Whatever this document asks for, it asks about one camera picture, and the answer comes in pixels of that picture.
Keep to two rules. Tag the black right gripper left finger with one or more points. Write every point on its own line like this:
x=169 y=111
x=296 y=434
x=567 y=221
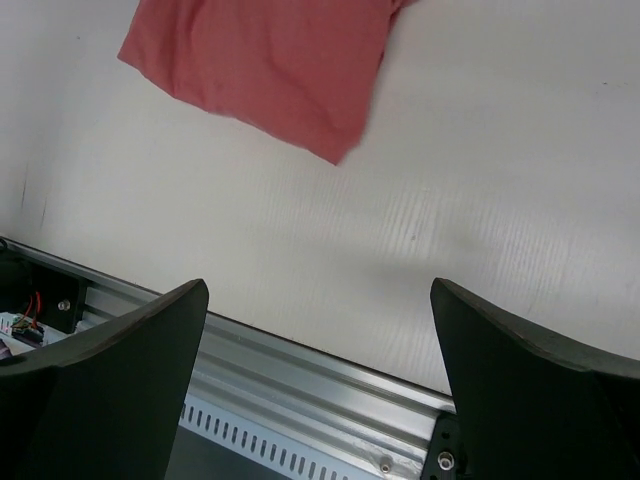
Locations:
x=103 y=403

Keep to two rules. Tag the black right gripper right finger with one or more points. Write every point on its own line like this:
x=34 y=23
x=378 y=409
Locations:
x=532 y=403

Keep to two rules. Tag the pink t shirt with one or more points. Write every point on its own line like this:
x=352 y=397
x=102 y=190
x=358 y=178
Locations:
x=304 y=72

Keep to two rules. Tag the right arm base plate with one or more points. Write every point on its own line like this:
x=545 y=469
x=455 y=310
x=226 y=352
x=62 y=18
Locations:
x=446 y=457

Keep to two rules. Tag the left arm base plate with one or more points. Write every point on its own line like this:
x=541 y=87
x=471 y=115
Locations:
x=41 y=291

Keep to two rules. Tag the white slotted cable duct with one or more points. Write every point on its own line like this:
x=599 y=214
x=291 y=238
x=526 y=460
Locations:
x=214 y=443

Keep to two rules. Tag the aluminium front rail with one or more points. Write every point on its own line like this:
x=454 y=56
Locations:
x=372 y=422

